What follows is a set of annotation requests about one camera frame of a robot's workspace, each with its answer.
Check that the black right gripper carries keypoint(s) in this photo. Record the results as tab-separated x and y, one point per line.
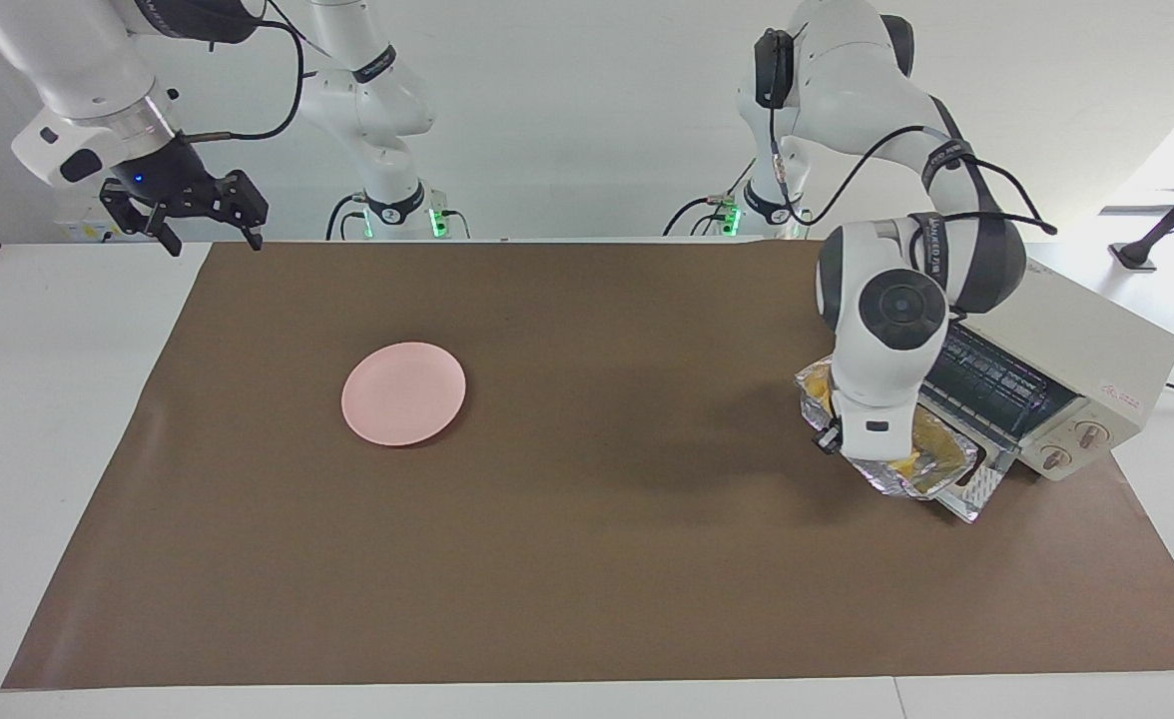
178	180

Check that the sliced yellow bread loaf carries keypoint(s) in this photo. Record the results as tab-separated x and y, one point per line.
931	444

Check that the aluminium foil tray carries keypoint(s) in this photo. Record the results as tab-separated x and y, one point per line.
946	479

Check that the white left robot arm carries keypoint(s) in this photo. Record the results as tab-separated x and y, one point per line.
877	379

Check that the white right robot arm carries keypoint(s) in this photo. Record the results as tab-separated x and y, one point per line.
78	60

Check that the glass oven door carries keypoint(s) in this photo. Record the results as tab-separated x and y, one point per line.
981	494

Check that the white toaster oven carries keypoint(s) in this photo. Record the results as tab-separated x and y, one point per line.
1076	330

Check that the oven control knob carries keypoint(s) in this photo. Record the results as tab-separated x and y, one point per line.
1056	460
1091	434

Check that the green lit base connector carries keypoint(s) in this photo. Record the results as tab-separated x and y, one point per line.
437	222
729	218

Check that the pink round plate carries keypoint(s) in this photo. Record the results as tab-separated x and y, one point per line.
402	394

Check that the brown paper table mat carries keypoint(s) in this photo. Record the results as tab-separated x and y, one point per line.
597	549

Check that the black tripod stand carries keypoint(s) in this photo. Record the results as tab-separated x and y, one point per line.
1171	222

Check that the white wall power outlet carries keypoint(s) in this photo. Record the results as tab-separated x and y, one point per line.
73	230

